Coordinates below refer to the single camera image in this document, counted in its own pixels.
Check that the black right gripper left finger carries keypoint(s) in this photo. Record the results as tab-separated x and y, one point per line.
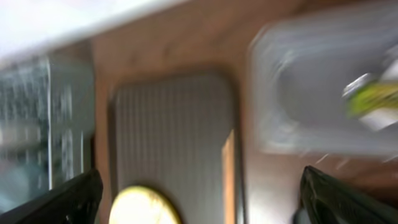
75	201

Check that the dark brown serving tray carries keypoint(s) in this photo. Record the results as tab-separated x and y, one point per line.
168	133

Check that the wooden chopstick left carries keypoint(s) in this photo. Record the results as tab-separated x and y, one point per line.
228	179

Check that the yellow snack wrapper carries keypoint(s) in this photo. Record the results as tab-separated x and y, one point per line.
368	93

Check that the white crumpled napkin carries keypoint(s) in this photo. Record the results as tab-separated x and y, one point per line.
381	118

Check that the grey dish rack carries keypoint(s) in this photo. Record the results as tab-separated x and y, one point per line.
47	122

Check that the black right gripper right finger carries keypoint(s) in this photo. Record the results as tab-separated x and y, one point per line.
328	200

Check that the clear plastic bin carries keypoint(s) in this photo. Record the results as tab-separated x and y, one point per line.
300	68

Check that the yellow plate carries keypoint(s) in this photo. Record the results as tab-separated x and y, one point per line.
138	204

